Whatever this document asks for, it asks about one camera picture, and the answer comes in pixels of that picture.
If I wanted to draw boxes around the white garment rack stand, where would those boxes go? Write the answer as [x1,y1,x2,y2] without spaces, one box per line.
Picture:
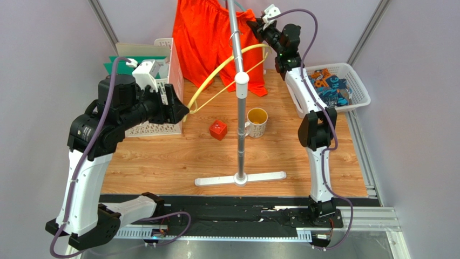
[194,1,287,187]

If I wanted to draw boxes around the beige file folder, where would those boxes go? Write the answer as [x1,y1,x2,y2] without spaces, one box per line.
[116,43,171,57]

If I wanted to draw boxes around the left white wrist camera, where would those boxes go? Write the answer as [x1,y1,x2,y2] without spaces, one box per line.
[126,59,161,92]

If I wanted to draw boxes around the white plastic mesh basket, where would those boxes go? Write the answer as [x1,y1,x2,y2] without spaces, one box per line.
[285,63,371,119]

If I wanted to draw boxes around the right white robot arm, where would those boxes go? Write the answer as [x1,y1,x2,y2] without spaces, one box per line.
[247,18,337,226]

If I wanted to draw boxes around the white mug yellow inside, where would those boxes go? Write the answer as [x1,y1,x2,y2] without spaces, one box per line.
[245,107,268,138]

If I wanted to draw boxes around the purple cable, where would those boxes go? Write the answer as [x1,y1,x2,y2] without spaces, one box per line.
[276,8,355,251]
[49,56,193,259]

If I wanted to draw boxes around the orange cube power adapter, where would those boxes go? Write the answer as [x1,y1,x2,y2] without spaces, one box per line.
[209,120,228,141]

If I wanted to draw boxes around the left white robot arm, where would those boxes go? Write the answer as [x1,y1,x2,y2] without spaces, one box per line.
[45,74,189,251]

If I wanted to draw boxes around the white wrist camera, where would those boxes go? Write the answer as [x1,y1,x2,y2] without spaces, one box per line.
[261,4,281,28]
[126,59,161,92]

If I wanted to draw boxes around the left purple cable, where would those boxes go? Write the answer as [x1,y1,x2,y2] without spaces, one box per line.
[49,56,193,259]

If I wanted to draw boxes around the white perforated file holder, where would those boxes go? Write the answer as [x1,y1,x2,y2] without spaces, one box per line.
[117,38,188,137]

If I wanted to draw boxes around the blue patterned shorts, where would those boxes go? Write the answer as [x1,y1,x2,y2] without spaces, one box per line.
[308,68,353,107]

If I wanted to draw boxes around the orange hanging shorts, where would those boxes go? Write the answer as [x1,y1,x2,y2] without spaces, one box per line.
[172,1,268,97]

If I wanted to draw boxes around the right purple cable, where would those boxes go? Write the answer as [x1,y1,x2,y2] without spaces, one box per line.
[276,8,355,251]

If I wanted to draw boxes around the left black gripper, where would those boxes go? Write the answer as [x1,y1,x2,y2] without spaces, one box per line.
[119,84,190,131]

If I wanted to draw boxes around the yellow clothes hanger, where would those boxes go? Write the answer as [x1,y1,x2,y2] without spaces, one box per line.
[182,43,271,123]

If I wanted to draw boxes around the green file folder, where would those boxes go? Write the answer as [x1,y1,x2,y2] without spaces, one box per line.
[103,56,145,75]

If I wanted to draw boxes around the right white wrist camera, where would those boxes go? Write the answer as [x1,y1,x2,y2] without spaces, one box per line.
[261,4,281,28]

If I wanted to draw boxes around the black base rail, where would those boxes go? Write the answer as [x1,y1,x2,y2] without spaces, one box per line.
[100,194,382,238]

